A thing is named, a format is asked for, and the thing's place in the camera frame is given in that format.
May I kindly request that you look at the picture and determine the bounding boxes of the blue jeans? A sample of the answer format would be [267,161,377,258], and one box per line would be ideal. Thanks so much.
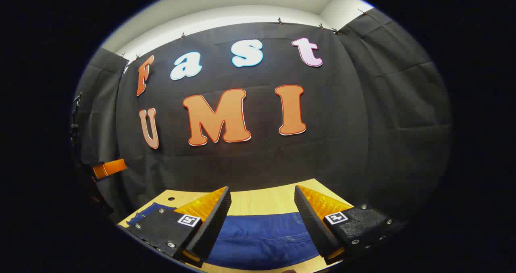
[126,202,323,270]

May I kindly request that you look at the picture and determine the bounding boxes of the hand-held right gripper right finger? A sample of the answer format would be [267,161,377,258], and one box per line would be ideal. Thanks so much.
[293,184,408,266]

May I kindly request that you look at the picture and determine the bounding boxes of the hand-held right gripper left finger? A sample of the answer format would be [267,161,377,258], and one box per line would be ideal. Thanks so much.
[127,186,233,268]

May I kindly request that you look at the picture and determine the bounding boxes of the black backdrop cloth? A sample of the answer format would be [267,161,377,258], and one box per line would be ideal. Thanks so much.
[73,8,454,225]

